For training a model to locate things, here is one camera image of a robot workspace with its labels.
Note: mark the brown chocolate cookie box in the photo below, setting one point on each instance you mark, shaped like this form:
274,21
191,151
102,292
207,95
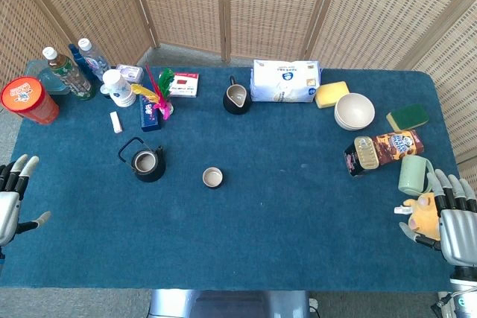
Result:
398,146

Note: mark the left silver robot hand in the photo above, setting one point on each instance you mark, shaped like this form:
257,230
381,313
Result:
8,210

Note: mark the pale green mug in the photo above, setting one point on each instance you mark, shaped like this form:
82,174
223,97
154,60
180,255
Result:
411,174

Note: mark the clear plastic container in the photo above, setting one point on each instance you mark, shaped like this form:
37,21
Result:
35,68

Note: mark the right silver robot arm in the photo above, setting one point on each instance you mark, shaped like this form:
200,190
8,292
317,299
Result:
466,295

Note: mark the yellow plush toy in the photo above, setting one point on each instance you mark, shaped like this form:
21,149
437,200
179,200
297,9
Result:
425,215

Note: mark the white tissue pack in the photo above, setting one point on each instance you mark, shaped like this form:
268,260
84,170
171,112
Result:
283,81

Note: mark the beige bowl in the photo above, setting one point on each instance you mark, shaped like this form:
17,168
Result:
346,126
356,109

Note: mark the small white eraser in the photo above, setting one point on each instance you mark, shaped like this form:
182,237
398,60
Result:
116,122

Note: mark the white plush toy tag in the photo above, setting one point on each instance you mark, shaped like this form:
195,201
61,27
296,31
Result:
400,210

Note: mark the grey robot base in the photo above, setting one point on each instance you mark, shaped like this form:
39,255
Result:
223,305

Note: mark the small black beige teacup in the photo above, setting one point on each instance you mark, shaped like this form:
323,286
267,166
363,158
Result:
212,177

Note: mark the green tea bottle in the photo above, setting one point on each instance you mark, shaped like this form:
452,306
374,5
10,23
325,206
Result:
71,76

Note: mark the red tub with orange lid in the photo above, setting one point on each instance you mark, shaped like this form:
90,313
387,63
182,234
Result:
26,96

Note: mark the black beige pouring pitcher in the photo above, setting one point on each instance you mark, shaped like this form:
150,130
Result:
236,102

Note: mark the clear water bottle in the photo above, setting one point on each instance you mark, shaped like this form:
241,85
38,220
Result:
94,60

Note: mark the gold sardine tin can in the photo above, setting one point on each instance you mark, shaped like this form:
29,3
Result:
366,152

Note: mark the green yellow scouring sponge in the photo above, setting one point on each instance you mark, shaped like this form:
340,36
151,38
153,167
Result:
408,117

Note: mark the white yogurt bottle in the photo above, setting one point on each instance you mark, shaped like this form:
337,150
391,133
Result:
118,89

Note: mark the black cast iron teapot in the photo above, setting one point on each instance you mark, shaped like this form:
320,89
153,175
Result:
148,165

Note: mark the red white flat box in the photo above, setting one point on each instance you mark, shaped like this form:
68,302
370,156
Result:
184,85

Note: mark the dark blue bottle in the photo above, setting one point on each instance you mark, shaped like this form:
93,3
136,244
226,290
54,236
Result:
78,59

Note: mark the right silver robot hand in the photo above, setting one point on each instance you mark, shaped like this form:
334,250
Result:
460,232

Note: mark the blue table cloth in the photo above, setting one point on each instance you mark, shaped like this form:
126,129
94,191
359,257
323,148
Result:
261,221

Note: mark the colourful feather shuttlecock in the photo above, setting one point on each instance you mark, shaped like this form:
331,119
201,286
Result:
164,104

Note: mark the dark blue carton box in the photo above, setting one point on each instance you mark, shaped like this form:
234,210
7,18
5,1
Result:
149,118

